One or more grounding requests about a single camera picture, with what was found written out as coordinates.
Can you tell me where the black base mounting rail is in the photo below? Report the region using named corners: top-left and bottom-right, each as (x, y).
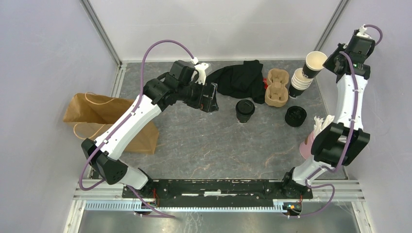
top-left (137, 179), bottom-right (313, 207)

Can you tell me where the black cup lid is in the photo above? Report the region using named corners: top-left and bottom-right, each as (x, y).
top-left (235, 100), bottom-right (255, 116)

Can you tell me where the stack of black lids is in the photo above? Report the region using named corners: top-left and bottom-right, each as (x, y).
top-left (284, 106), bottom-right (307, 127)

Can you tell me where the black cloth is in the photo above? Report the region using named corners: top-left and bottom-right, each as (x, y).
top-left (206, 60), bottom-right (266, 104)

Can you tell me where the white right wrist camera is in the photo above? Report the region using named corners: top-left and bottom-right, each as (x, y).
top-left (353, 24), bottom-right (371, 39)

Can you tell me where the stack of white paper cups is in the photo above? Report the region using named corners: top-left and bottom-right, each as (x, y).
top-left (289, 68), bottom-right (313, 99)

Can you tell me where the pink straw holder cup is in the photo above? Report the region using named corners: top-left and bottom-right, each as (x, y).
top-left (299, 131), bottom-right (315, 159)

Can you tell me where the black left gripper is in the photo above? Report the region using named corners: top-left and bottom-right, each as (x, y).
top-left (178, 78), bottom-right (219, 113)

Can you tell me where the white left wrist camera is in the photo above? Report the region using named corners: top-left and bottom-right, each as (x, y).
top-left (190, 57), bottom-right (212, 85)

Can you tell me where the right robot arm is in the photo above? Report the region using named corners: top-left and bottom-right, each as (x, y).
top-left (280, 32), bottom-right (377, 198)

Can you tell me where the brown paper bag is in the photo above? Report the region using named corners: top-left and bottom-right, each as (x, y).
top-left (63, 92), bottom-right (159, 154)

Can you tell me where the brown cardboard cup carrier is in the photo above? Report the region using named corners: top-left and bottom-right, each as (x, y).
top-left (265, 68), bottom-right (290, 107)

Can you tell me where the red small object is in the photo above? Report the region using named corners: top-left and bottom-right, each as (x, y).
top-left (263, 78), bottom-right (268, 89)

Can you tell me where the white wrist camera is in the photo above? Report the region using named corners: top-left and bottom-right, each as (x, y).
top-left (190, 57), bottom-right (212, 85)
top-left (353, 24), bottom-right (371, 39)

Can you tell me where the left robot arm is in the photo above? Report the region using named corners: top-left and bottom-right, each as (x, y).
top-left (81, 60), bottom-right (219, 198)

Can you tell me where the black paper coffee cup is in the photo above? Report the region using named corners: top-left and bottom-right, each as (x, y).
top-left (236, 110), bottom-right (255, 124)
top-left (302, 51), bottom-right (328, 79)

